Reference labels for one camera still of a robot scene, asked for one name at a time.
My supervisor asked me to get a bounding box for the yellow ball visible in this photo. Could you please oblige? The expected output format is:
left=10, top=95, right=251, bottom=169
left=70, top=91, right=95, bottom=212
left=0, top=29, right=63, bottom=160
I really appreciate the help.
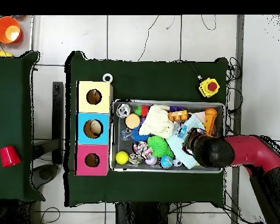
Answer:
left=115, top=150, right=130, bottom=165

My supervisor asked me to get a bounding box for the wooden three-hole box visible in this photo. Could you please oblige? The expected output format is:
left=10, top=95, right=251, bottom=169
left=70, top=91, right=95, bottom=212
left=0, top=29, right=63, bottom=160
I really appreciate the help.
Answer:
left=74, top=80, right=114, bottom=176

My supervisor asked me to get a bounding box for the mint green cloth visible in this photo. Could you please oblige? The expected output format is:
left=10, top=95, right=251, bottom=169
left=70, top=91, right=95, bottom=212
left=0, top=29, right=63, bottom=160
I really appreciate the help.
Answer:
left=166, top=114, right=206, bottom=170

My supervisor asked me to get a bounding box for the round orange sponge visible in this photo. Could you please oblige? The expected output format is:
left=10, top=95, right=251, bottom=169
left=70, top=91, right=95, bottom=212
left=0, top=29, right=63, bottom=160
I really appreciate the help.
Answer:
left=125, top=113, right=141, bottom=130

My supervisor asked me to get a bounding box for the dark green table cloth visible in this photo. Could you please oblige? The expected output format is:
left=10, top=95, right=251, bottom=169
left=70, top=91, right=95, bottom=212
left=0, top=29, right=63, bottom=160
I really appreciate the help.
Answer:
left=0, top=51, right=45, bottom=202
left=64, top=51, right=229, bottom=208

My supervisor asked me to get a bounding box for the crushed bottle with blue label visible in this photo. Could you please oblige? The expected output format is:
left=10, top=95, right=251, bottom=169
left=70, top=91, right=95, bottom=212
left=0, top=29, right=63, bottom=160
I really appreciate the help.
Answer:
left=175, top=122, right=189, bottom=139

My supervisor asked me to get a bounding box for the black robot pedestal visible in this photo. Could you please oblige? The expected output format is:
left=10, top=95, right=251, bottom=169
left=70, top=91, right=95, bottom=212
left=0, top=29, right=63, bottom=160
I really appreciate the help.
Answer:
left=115, top=201, right=171, bottom=224

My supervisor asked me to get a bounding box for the red plastic cup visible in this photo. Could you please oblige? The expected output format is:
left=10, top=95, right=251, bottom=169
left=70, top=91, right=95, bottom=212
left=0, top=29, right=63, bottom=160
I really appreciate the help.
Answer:
left=0, top=145, right=22, bottom=168

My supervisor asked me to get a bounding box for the green spiky ball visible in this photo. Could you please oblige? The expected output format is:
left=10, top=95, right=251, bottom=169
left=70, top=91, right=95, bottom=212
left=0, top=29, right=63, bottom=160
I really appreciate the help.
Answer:
left=146, top=135, right=174, bottom=158

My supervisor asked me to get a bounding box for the silver metal tin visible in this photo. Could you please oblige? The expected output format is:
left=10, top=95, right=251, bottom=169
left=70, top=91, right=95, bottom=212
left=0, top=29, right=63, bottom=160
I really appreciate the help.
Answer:
left=115, top=103, right=131, bottom=118

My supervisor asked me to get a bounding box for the long orange toy brick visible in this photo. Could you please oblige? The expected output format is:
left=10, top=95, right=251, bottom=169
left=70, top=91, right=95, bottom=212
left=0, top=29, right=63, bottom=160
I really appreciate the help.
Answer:
left=204, top=107, right=218, bottom=137

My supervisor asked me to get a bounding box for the black stand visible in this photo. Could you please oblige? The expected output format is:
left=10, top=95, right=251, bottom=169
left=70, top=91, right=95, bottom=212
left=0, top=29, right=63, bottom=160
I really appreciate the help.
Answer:
left=32, top=81, right=64, bottom=190

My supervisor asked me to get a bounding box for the black cable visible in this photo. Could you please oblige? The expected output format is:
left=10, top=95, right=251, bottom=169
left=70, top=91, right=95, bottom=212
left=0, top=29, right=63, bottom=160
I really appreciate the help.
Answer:
left=174, top=59, right=202, bottom=80
left=137, top=15, right=160, bottom=62
left=39, top=206, right=61, bottom=224
left=201, top=15, right=217, bottom=31

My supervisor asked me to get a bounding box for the multicolour rope toy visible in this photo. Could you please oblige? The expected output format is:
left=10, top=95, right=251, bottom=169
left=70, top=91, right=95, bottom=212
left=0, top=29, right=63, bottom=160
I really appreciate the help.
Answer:
left=132, top=141, right=153, bottom=160

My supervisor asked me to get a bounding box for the yellow emergency stop button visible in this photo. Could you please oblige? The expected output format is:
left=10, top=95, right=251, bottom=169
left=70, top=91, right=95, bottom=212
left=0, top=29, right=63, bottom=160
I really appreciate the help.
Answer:
left=198, top=77, right=221, bottom=98

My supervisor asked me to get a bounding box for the blue globe ball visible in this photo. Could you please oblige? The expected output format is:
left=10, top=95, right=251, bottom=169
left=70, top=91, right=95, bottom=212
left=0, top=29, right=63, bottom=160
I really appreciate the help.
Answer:
left=159, top=155, right=173, bottom=169

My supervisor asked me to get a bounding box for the cream knitted cloth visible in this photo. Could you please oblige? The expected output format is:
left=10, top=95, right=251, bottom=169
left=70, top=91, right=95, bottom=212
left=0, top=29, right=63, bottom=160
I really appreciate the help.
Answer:
left=138, top=104, right=174, bottom=139

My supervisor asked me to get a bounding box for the wire mesh bin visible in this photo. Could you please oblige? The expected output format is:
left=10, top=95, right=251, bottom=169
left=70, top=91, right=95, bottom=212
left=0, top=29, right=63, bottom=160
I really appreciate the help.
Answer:
left=109, top=99, right=226, bottom=174

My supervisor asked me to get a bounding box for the orange plastic cup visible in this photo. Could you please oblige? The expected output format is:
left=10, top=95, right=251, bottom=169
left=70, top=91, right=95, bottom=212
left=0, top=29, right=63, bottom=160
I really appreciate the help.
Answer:
left=0, top=16, right=22, bottom=44

